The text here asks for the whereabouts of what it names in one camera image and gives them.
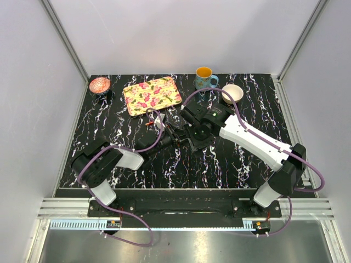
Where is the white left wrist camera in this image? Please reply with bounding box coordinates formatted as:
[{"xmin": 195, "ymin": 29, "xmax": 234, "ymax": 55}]
[{"xmin": 154, "ymin": 113, "xmax": 165, "ymax": 129}]

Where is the slotted aluminium cable duct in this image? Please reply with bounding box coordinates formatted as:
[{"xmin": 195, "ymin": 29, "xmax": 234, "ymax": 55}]
[{"xmin": 50, "ymin": 215, "xmax": 266, "ymax": 231}]

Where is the red patterned bowl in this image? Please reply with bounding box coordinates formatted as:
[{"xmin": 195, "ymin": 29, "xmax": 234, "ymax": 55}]
[{"xmin": 89, "ymin": 77, "xmax": 111, "ymax": 94}]

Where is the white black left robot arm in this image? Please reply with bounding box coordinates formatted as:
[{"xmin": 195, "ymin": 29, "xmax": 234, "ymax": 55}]
[{"xmin": 71, "ymin": 124, "xmax": 192, "ymax": 217}]

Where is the blue mug yellow inside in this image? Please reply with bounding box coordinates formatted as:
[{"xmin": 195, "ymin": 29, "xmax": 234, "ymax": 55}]
[{"xmin": 195, "ymin": 66, "xmax": 219, "ymax": 90}]

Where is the black remote control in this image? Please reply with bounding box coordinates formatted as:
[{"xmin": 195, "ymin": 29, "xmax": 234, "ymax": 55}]
[{"xmin": 189, "ymin": 139, "xmax": 212, "ymax": 157}]

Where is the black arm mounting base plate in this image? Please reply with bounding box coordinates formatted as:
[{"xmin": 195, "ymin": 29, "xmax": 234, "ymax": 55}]
[{"xmin": 87, "ymin": 188, "xmax": 283, "ymax": 228}]

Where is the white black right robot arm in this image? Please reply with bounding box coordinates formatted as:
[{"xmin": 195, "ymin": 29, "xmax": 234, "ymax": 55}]
[{"xmin": 180, "ymin": 104, "xmax": 306, "ymax": 217}]

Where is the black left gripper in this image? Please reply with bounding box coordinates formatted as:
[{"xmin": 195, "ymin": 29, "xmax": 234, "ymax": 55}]
[{"xmin": 149, "ymin": 123, "xmax": 189, "ymax": 157}]

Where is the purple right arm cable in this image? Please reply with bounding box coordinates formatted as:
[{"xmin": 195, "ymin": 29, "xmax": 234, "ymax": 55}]
[{"xmin": 182, "ymin": 87, "xmax": 326, "ymax": 237}]

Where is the floral rectangular tray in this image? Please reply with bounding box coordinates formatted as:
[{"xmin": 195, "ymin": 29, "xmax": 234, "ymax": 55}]
[{"xmin": 123, "ymin": 76, "xmax": 182, "ymax": 117}]

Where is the cream white bowl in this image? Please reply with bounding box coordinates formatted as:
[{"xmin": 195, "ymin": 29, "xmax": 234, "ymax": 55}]
[{"xmin": 222, "ymin": 84, "xmax": 244, "ymax": 105}]

